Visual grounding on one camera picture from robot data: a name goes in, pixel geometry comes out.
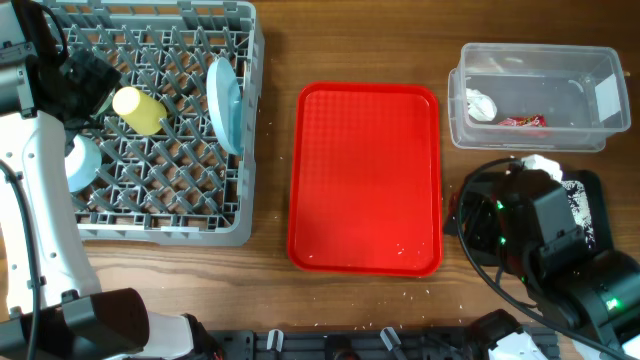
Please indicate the yellow cup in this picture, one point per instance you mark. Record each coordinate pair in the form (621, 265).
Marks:
(139, 110)

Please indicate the green bowl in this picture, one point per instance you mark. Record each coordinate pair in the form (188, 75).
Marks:
(106, 105)

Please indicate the clear plastic bin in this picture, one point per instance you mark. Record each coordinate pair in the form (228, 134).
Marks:
(580, 90)

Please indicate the red plastic tray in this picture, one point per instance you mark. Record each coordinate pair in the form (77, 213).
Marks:
(366, 192)

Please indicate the large light blue plate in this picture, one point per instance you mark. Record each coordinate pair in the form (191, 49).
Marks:
(224, 101)

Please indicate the red snack wrapper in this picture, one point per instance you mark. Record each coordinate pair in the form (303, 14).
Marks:
(537, 120)

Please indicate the small light blue bowl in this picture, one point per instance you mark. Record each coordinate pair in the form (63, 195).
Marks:
(82, 163)

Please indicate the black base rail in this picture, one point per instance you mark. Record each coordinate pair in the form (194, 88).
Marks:
(432, 343)

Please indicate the black tray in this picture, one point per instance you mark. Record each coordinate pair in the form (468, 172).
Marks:
(597, 205)

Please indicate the grey dishwasher rack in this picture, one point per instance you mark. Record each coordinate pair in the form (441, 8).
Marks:
(178, 186)

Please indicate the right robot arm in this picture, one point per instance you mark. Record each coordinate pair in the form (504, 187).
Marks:
(545, 246)

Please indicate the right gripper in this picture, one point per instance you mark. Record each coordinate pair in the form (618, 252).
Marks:
(481, 212)

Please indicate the white napkin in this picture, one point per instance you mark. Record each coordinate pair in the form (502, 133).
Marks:
(480, 106)

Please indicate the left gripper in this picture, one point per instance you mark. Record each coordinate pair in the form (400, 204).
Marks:
(96, 76)

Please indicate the spilled rice grains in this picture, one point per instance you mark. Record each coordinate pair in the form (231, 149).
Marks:
(579, 205)

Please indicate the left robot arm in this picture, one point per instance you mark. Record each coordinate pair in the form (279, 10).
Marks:
(57, 307)

